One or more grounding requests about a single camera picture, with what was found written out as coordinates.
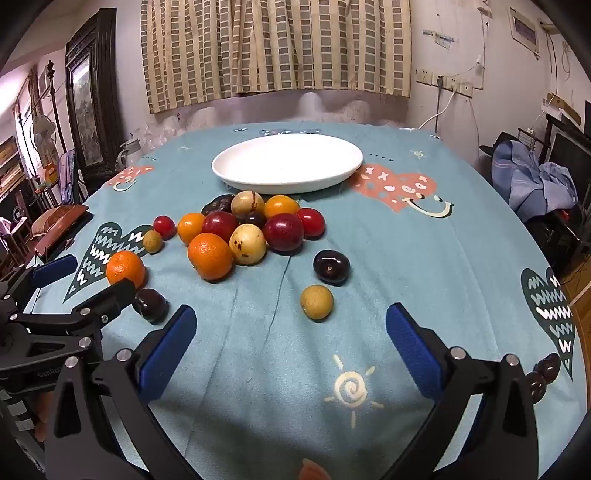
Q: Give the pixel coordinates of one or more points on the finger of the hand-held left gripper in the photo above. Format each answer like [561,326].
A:
[115,297]
[55,270]

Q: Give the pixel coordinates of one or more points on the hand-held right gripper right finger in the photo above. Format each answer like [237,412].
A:
[411,350]

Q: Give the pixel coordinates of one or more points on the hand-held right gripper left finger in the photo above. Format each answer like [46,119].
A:
[171,350]

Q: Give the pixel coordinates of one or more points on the orange mandarin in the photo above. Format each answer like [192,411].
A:
[125,269]
[210,256]

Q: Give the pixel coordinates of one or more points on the greenish yellow longan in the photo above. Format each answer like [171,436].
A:
[152,241]

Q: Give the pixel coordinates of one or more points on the red cherry tomato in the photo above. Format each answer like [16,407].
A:
[311,222]
[164,226]

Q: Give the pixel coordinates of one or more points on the dark purple passion fruit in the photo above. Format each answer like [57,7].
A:
[217,204]

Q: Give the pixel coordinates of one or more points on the dark red plum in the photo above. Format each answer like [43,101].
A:
[283,232]
[220,224]

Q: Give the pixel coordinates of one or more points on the white oval plate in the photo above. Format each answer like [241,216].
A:
[287,164]

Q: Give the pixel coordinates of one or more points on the reddish brown wooden board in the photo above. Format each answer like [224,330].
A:
[60,222]

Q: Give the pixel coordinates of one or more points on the teal printed tablecloth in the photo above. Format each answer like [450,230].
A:
[258,346]

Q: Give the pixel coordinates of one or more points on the purple hanging cloth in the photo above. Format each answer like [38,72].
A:
[68,175]

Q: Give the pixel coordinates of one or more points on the smooth orange tomato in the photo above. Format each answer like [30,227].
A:
[281,205]
[190,227]

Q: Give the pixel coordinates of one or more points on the striped yellow pepino melon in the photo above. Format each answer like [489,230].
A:
[248,244]

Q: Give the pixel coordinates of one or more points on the white kettle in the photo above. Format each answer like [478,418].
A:
[127,153]

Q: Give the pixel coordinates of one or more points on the white standing fan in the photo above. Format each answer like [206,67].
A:
[44,128]

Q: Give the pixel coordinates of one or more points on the small dark purple plum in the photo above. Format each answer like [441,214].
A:
[254,218]

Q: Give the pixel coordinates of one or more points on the clear plastic bag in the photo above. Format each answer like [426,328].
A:
[154,134]

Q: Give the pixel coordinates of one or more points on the dark wooden framed picture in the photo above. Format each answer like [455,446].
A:
[87,101]

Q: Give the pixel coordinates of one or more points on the blue clothes pile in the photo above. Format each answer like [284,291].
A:
[531,180]

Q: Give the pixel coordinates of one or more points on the black monitor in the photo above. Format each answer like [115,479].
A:
[572,157]

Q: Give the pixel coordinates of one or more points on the cardboard box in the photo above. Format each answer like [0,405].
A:
[562,107]

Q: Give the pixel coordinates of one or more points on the checkered beige curtain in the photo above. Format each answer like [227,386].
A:
[277,46]

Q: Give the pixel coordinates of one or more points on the white double wall socket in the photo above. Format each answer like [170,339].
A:
[457,86]

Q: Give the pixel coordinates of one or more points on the paper note on wall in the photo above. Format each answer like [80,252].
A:
[438,38]

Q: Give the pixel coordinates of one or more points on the white framed wall board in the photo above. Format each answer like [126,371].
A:
[524,28]

